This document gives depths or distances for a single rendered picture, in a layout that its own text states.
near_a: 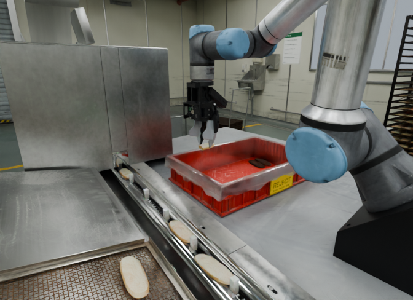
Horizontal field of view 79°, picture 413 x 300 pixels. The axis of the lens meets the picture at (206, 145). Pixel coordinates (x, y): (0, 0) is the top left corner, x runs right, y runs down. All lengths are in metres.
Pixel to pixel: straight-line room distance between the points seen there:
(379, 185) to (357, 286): 0.21
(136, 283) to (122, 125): 0.65
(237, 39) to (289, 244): 0.52
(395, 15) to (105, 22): 6.11
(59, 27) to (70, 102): 1.10
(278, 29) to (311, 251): 0.55
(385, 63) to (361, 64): 4.48
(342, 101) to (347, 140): 0.07
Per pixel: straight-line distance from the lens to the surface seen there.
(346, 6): 0.49
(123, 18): 7.71
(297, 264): 0.64
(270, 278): 0.54
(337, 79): 0.49
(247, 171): 1.05
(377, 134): 0.64
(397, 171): 0.64
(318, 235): 0.74
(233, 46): 0.67
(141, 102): 1.01
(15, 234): 0.63
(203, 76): 0.76
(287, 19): 0.72
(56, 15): 1.97
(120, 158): 1.03
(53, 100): 0.95
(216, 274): 0.53
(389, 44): 4.98
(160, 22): 8.09
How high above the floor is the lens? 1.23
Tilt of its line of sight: 17 degrees down
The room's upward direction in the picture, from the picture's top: straight up
